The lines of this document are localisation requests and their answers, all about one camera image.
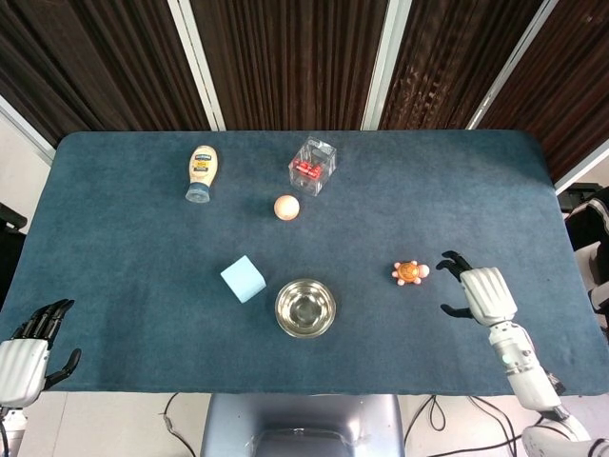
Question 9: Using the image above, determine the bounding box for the white partition frame post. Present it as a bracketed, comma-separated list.
[0, 93, 57, 162]
[465, 0, 562, 130]
[360, 0, 413, 131]
[167, 0, 226, 131]

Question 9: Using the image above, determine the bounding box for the black white equipment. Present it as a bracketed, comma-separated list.
[559, 182, 609, 334]

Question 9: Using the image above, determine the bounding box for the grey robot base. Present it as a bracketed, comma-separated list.
[199, 393, 406, 457]

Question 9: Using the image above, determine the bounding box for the light blue foam cube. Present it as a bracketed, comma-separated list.
[220, 254, 266, 304]

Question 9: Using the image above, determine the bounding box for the cream wooden ball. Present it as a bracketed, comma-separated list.
[273, 194, 301, 223]

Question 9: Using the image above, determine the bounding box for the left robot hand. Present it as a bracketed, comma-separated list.
[0, 298, 83, 408]

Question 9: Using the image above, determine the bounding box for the mayonnaise squeeze bottle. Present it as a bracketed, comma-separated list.
[185, 145, 220, 205]

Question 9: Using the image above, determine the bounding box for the blue table cloth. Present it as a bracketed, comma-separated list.
[0, 129, 609, 397]

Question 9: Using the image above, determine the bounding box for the black cable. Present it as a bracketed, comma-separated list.
[161, 392, 203, 453]
[403, 394, 524, 457]

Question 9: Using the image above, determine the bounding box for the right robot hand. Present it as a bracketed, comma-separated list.
[435, 250, 519, 328]

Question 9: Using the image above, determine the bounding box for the stainless steel bowl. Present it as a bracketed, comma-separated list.
[274, 278, 338, 340]

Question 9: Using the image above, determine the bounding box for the orange pink turtle toy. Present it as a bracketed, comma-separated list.
[391, 260, 431, 287]

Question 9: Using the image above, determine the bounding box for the clear plastic puzzle cube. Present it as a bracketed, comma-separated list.
[288, 135, 338, 197]

